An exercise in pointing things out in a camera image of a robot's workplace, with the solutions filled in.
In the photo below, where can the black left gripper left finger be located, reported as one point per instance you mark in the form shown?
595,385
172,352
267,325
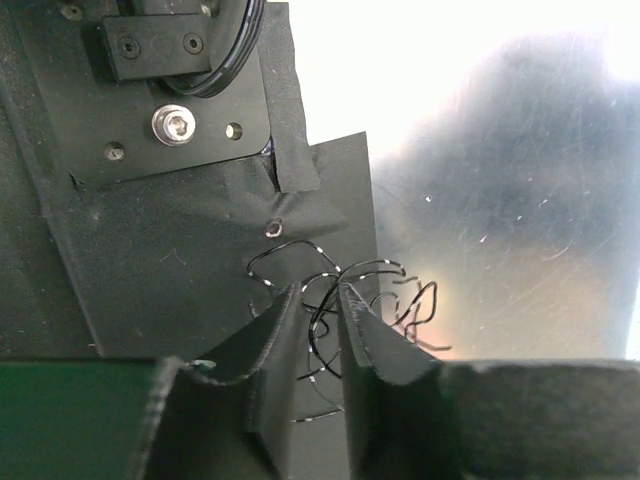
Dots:
227,414

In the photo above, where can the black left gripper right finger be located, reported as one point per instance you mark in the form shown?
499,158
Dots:
411,416

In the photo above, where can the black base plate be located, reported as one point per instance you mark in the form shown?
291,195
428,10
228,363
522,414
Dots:
149,149

